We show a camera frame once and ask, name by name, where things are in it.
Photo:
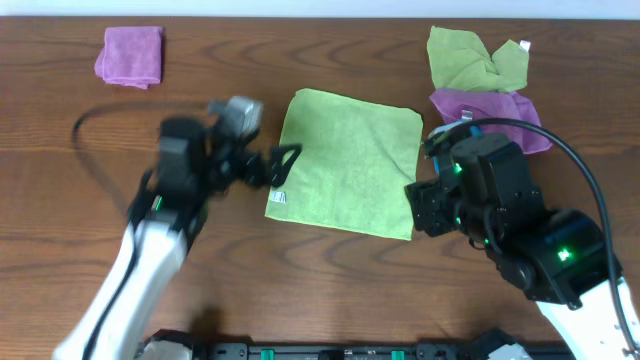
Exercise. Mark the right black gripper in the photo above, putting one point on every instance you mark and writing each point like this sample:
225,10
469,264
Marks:
430,209

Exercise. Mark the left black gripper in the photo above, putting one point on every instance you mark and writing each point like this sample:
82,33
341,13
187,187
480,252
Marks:
253,168

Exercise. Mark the light green cloth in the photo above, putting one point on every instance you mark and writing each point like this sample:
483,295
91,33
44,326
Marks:
357,158

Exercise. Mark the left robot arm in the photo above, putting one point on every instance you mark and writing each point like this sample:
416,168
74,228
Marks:
167,214

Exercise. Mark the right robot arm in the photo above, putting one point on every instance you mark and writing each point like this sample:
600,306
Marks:
556,257

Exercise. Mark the blue cloth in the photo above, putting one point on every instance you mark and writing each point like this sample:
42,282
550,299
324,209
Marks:
475,132

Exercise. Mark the crumpled purple cloth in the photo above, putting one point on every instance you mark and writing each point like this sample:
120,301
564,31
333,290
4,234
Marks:
457,105

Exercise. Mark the crumpled olive green cloth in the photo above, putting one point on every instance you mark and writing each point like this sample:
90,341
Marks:
459,60

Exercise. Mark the folded purple cloth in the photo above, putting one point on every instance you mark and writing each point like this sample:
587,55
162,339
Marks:
131,56

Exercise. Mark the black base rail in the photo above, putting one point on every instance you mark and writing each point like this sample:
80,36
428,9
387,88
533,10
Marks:
494,344

